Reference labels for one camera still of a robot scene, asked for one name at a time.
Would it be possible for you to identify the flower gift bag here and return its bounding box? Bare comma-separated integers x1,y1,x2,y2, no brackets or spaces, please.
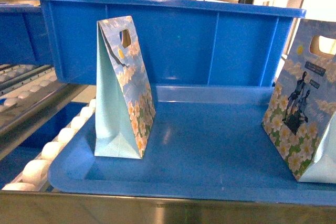
94,16,156,159
261,19,335,183

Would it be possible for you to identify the blue plastic tray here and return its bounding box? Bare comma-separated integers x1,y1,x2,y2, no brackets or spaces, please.
48,86,335,206

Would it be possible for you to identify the large blue plastic crate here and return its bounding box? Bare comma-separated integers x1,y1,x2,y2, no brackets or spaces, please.
39,0,306,87

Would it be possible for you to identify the white roller track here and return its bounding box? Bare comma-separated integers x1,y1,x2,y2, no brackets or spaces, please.
1,99,96,191

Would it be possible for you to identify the left blue crate on rollers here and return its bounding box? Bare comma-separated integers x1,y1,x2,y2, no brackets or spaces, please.
1,4,53,65

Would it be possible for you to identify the steel shelf front rail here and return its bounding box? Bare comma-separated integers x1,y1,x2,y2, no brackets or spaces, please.
1,190,335,223

